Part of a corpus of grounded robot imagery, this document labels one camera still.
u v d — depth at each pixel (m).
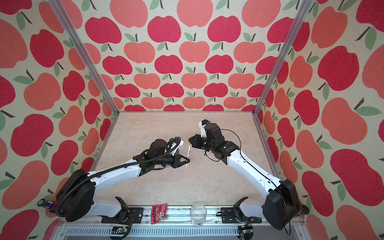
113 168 0.51
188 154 0.77
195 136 0.73
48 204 0.62
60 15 0.71
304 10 0.70
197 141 0.68
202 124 0.73
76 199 0.42
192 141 0.77
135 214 0.75
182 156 0.73
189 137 0.77
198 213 0.76
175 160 0.69
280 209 0.48
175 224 0.73
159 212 0.75
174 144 0.73
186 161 0.77
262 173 0.45
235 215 0.68
